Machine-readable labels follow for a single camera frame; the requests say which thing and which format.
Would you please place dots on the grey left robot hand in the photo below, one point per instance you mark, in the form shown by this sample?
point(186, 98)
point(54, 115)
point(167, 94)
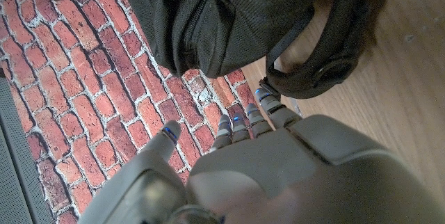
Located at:
point(295, 175)

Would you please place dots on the printed brick wall backdrop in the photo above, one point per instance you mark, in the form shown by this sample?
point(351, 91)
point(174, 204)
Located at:
point(87, 78)

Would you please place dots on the black backpack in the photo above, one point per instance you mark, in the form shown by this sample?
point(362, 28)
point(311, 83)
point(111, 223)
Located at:
point(226, 15)

